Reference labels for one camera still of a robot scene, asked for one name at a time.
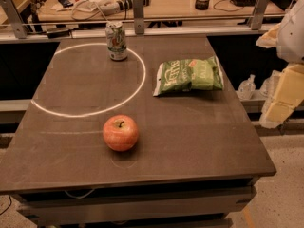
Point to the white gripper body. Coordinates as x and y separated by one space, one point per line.
292 37

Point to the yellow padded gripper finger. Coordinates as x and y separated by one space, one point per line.
286 93
268 39

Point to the red apple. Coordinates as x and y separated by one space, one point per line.
120 133

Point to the green 7up can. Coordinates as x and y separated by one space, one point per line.
115 38

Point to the green kettle chips bag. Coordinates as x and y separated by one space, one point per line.
189 74

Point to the black mesh cup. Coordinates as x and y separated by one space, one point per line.
202 4

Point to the metal drawer front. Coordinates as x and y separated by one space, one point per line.
152 206

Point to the metal bracket post right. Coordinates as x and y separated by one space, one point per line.
256 18

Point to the metal bracket post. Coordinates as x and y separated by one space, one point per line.
14 18
256 18
138 17

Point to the metal bracket post centre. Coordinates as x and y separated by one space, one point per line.
138 17

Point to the metal bracket post left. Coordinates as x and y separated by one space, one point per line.
14 18

